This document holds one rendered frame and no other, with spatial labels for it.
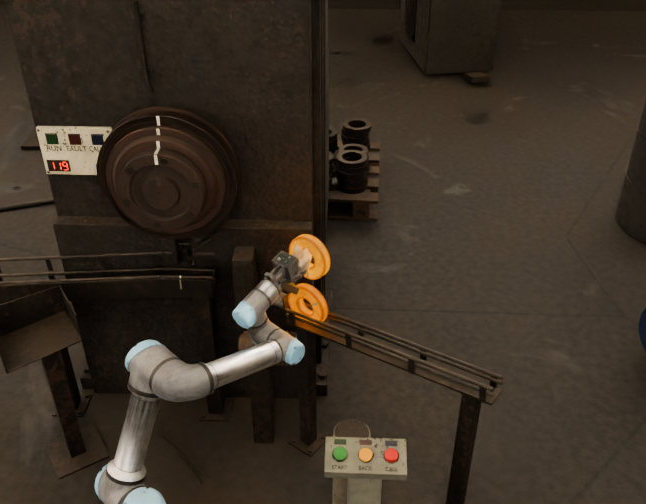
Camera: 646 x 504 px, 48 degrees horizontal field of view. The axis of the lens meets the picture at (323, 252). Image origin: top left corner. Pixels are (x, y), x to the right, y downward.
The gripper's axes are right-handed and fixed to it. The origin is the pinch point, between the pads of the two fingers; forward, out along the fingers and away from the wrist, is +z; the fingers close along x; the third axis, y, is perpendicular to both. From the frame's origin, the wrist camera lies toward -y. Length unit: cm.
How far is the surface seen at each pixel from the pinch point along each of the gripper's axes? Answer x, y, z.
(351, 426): -35, -33, -33
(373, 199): 75, -116, 131
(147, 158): 45, 37, -17
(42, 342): 69, -16, -70
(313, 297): -3.7, -14.8, -6.5
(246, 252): 29.5, -12.4, -2.9
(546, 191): 6, -153, 221
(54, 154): 90, 28, -25
